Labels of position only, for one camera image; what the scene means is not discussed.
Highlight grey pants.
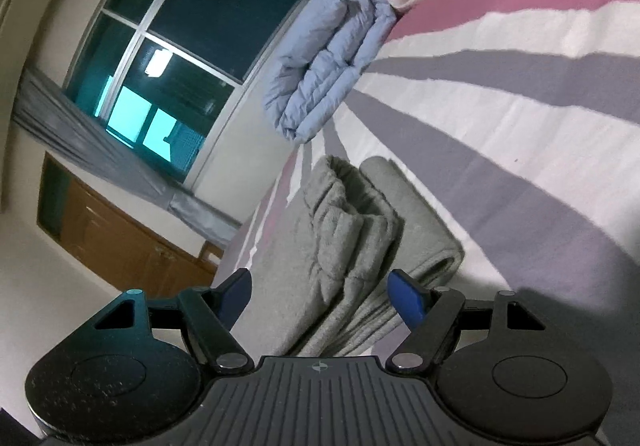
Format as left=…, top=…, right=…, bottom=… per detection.
left=232, top=156, right=464, bottom=359

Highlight brown wooden door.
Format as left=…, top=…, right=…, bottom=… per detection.
left=37, top=155, right=224, bottom=298

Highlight grey left curtain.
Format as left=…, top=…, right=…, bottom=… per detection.
left=12, top=67, right=240, bottom=248

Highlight folded light blue duvet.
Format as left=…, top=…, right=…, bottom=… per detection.
left=262, top=0, right=397, bottom=144

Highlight window with white frame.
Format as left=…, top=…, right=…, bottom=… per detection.
left=65, top=0, right=302, bottom=187

